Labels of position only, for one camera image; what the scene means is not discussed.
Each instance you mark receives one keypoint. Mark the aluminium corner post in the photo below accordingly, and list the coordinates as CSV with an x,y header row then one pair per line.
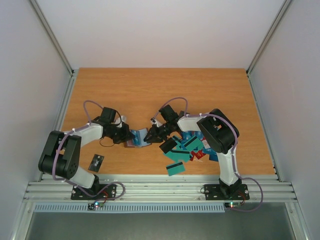
x,y
48,30
269,34

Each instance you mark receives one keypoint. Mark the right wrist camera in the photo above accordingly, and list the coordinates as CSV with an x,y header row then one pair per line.
x,y
156,122

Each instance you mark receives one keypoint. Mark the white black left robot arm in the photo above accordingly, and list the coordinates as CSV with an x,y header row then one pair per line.
x,y
61,154

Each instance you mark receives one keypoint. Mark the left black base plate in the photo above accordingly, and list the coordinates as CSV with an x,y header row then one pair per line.
x,y
101,192

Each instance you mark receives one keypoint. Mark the slotted grey cable duct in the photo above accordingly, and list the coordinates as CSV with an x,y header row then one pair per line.
x,y
129,208

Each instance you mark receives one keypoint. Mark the brown leather card holder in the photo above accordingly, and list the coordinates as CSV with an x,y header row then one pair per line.
x,y
143,134

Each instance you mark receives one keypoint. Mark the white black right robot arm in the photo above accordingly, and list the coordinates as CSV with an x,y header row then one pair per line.
x,y
220,134

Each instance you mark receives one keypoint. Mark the blue card lower right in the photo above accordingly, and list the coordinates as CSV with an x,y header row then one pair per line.
x,y
213,157

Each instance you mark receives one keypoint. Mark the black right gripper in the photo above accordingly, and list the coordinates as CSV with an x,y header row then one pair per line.
x,y
153,132

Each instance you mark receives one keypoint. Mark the black magnetic stripe card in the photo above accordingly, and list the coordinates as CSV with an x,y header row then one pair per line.
x,y
168,145

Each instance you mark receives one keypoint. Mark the black VIP card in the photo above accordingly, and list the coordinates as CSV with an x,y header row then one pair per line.
x,y
96,163

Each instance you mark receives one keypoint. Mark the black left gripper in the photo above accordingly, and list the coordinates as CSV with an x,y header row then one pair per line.
x,y
126,133

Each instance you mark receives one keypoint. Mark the aluminium front rail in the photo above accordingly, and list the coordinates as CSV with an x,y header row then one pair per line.
x,y
163,188

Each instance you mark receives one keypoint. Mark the aluminium right corner post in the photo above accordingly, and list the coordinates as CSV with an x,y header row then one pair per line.
x,y
269,34

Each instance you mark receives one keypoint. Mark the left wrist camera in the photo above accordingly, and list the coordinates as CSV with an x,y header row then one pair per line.
x,y
120,121

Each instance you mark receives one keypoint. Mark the aluminium left corner post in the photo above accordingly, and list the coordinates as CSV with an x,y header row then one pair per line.
x,y
48,30

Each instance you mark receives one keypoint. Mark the blue VIP chip card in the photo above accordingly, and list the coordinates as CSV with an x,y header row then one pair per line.
x,y
137,140

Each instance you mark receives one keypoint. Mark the teal magnetic stripe card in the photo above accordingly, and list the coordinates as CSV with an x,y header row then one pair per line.
x,y
178,155

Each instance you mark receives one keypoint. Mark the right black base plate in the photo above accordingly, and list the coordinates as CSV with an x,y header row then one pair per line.
x,y
212,192

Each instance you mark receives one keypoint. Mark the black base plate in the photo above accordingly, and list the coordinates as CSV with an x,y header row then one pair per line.
x,y
212,192
101,192

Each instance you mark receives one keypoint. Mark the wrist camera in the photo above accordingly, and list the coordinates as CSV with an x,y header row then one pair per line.
x,y
120,121
156,122

